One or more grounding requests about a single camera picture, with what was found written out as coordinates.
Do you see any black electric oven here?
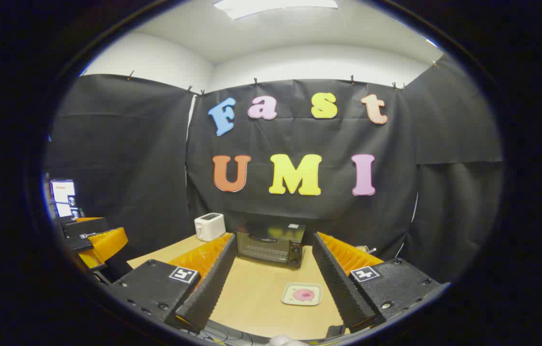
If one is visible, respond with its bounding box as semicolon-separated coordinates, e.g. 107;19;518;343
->
235;222;306;269

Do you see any bundle of black cables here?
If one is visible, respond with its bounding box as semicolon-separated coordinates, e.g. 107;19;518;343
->
189;320;271;345

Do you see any white square plate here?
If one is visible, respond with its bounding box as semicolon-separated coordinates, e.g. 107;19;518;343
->
281;283;323;307

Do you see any black backdrop cloth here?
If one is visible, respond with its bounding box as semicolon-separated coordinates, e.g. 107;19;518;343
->
44;53;505;284

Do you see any computer monitor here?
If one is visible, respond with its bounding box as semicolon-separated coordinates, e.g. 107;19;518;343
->
49;179;79;221

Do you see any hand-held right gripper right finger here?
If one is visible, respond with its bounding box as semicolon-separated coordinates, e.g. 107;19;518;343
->
312;232;451;334

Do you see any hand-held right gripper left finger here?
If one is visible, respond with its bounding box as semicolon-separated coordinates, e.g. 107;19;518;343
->
107;233;237;334

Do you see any white toaster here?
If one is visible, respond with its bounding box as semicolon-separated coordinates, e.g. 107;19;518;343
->
194;213;226;242

